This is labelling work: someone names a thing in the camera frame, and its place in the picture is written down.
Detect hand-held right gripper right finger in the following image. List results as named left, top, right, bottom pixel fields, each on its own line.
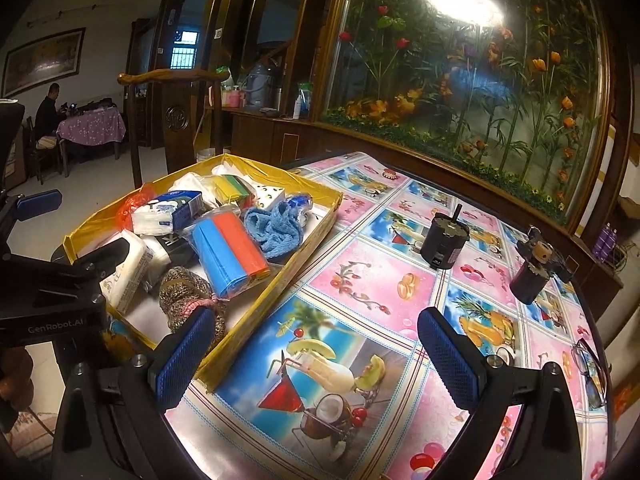
left=416, top=306, right=593, bottom=480

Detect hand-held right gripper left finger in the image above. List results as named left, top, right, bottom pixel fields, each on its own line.
left=50, top=305, right=217, bottom=480

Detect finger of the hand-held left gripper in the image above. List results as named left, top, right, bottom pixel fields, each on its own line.
left=0, top=189, right=63, bottom=241
left=0, top=237, right=132, bottom=293

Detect orange plastic bag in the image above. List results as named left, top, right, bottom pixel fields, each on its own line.
left=116, top=184, right=151, bottom=231

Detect black snack packet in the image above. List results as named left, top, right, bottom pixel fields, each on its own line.
left=157, top=232, right=198, bottom=266

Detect brown knit cloth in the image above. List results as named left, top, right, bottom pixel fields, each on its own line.
left=159, top=266, right=232, bottom=346

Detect blue white tissue pack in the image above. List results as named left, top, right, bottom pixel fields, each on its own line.
left=131, top=189, right=205, bottom=236

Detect yellow taped cardboard box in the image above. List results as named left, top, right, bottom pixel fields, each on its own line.
left=62, top=152, right=345, bottom=393

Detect zip bag of blue orange rolls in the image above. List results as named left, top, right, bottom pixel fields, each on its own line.
left=182, top=207, right=273, bottom=298

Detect yellow green sponge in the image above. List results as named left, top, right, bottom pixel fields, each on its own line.
left=212, top=174, right=256, bottom=206

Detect light blue towel cloth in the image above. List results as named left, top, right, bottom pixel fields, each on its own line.
left=242, top=202, right=306, bottom=261

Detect white printed cloth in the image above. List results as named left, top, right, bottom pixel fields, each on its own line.
left=250, top=182, right=287, bottom=211

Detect person's left hand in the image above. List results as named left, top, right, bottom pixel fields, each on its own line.
left=0, top=347, right=32, bottom=406

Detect wooden dining chair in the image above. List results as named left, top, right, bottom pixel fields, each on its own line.
left=25, top=116, right=66, bottom=183

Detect purple floral tablecloth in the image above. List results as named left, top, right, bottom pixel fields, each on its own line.
left=56, top=107, right=127, bottom=148

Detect printed pink tablecloth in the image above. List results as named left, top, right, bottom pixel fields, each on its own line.
left=165, top=152, right=626, bottom=480

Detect black motor with shaft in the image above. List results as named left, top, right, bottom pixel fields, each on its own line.
left=419, top=204, right=471, bottom=271

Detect black motor with wooden block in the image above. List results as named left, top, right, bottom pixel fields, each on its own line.
left=509, top=227, right=571, bottom=306

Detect purple eyeglasses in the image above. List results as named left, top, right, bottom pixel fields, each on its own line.
left=570, top=337, right=608, bottom=410

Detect carved wooden chair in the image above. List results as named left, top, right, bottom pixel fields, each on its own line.
left=116, top=69, right=236, bottom=191

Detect blue thermos jug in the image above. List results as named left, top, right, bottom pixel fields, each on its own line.
left=245, top=60, right=281, bottom=111

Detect glass panel with artificial flowers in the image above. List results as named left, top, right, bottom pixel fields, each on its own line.
left=320, top=0, right=613, bottom=226

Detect framed wall picture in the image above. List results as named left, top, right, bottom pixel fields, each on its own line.
left=1, top=27, right=87, bottom=98

